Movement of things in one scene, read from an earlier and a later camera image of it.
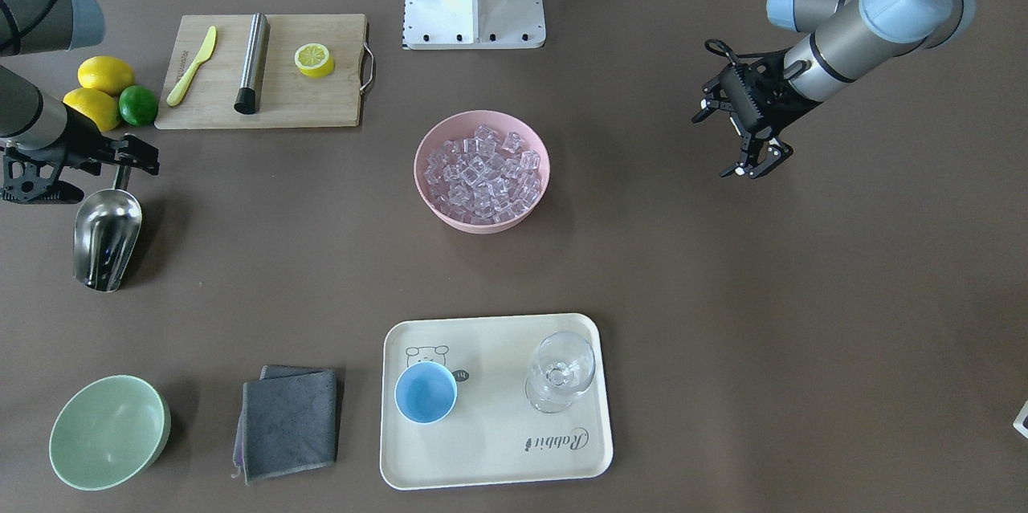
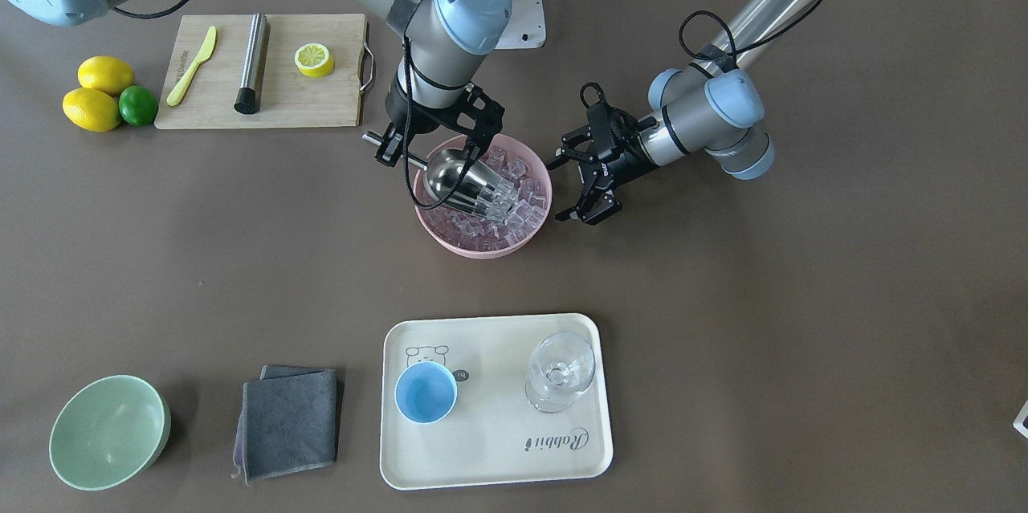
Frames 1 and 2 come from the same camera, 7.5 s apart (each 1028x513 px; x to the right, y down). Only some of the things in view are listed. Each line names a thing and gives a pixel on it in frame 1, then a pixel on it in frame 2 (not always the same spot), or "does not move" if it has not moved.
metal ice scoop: x=107 y=223 to x=456 y=177
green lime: x=139 y=105 does not move
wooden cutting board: x=316 y=69 does not move
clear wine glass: x=564 y=364 does not move
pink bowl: x=481 y=172 to x=450 y=243
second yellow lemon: x=100 y=107 does not move
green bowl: x=110 y=433 does not move
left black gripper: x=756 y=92 to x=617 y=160
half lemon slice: x=314 y=60 does not move
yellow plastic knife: x=206 y=53 does not move
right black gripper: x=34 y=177 to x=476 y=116
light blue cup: x=426 y=392 does not move
